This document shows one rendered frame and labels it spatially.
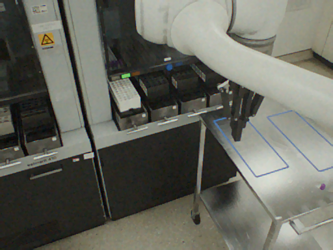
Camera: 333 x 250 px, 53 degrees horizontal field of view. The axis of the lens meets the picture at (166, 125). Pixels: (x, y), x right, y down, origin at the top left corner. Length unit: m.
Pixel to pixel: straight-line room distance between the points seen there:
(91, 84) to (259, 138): 0.74
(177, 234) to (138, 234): 0.22
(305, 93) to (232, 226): 1.35
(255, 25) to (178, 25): 0.16
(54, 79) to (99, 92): 0.20
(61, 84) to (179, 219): 1.11
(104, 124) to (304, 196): 0.91
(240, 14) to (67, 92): 0.99
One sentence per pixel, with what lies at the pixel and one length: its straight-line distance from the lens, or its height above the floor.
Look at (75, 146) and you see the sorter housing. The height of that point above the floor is 0.72.
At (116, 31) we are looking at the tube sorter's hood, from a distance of 1.37.
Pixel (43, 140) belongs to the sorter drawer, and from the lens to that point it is 1.49.
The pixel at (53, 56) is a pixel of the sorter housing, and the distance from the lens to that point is 1.38.
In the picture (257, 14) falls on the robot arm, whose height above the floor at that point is 1.51.
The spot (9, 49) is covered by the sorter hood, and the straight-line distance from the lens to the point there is 1.34.
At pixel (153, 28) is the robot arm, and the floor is 1.51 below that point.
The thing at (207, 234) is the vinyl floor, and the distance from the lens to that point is 2.06.
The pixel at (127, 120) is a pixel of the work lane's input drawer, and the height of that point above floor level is 0.79.
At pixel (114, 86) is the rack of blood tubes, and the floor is 0.86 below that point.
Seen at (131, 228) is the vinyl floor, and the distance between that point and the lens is 2.08.
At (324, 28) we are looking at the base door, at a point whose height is 0.36.
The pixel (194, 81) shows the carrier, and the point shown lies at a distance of 1.64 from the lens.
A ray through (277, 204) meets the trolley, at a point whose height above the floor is 0.82.
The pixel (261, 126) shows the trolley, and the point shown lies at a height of 0.82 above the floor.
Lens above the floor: 1.74
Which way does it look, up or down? 40 degrees down
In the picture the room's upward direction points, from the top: 1 degrees counter-clockwise
